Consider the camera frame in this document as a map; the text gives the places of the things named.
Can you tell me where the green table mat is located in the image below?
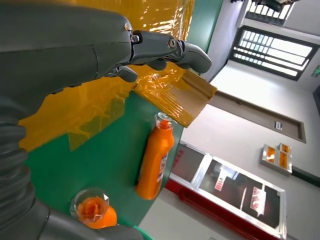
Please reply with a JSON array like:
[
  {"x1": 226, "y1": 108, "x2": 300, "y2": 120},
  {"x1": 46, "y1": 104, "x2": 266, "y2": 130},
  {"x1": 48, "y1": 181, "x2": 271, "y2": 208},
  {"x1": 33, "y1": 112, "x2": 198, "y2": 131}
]
[{"x1": 25, "y1": 0, "x2": 223, "y2": 240}]

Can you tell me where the red and white display cabinet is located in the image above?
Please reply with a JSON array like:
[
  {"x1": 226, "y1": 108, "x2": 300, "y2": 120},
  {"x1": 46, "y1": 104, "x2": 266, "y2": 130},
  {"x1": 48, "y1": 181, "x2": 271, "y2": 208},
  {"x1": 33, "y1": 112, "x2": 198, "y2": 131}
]
[{"x1": 165, "y1": 140, "x2": 288, "y2": 240}]

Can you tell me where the orange bottle with clear cap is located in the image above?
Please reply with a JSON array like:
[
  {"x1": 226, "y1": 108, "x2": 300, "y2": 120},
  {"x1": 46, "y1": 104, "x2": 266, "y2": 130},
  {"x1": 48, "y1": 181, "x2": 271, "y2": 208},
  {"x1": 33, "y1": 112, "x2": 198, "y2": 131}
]
[
  {"x1": 69, "y1": 188, "x2": 118, "y2": 230},
  {"x1": 134, "y1": 111, "x2": 176, "y2": 201}
]

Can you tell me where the large black-framed window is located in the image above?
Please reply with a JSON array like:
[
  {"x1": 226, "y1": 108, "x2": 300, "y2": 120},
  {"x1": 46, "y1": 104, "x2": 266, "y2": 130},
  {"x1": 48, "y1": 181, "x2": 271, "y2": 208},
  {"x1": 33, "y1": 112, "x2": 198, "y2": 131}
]
[{"x1": 229, "y1": 25, "x2": 320, "y2": 82}]

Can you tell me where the cardboard box in yellow film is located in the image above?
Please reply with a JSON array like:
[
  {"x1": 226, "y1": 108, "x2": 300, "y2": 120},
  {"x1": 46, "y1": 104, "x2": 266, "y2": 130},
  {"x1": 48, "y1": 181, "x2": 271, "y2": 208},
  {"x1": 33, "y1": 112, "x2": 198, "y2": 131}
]
[{"x1": 18, "y1": 0, "x2": 217, "y2": 153}]

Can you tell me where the brown wooden door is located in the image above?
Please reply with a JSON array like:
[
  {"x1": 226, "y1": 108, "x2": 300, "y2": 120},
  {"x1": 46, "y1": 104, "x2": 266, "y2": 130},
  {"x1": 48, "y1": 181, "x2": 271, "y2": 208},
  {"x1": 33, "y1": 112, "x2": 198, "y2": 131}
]
[{"x1": 208, "y1": 90, "x2": 307, "y2": 144}]

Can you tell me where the small black-framed window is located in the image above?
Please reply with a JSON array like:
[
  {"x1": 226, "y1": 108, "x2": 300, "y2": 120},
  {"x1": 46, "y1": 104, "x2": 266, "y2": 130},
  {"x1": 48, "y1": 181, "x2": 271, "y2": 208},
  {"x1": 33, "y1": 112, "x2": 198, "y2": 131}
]
[{"x1": 235, "y1": 0, "x2": 300, "y2": 27}]

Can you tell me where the wall panel with orange inserts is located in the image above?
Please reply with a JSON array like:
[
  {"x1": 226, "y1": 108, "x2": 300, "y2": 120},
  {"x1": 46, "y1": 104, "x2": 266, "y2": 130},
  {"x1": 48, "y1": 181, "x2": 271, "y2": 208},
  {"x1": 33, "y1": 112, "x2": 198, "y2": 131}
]
[{"x1": 260, "y1": 143, "x2": 293, "y2": 176}]

